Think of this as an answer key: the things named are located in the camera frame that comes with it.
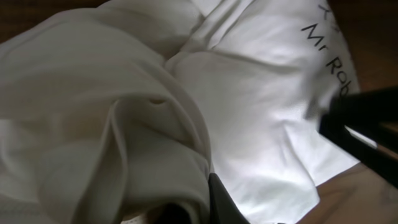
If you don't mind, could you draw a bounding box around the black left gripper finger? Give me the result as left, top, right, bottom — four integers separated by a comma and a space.
208, 173, 249, 224

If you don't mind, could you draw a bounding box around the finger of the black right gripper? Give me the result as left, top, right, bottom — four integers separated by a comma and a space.
318, 86, 397, 187

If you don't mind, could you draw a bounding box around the white printed t-shirt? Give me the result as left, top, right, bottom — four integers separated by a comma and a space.
1, 0, 358, 223

